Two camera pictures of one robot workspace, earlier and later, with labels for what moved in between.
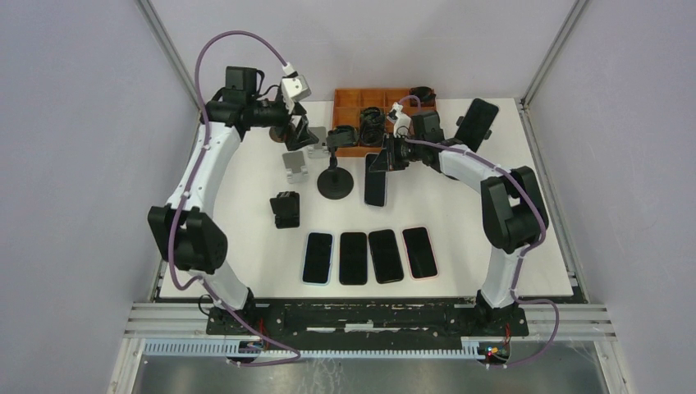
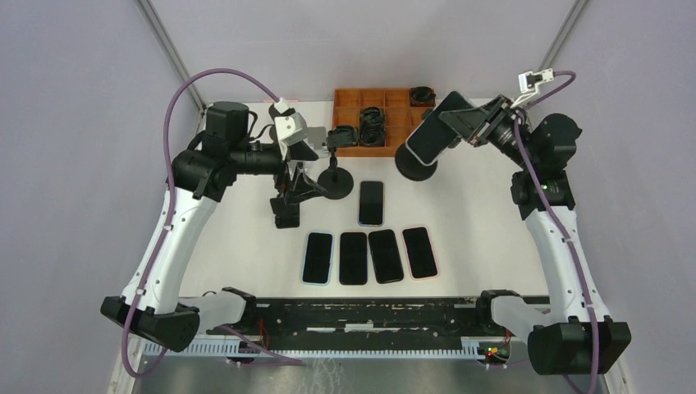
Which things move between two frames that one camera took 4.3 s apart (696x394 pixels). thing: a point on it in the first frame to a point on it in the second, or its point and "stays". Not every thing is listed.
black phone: [353, 261] stays
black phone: [386, 256] stays
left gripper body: [291, 139] to [283, 182]
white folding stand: [317, 150] stays
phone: [374, 183] to [371, 203]
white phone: [419, 253] stays
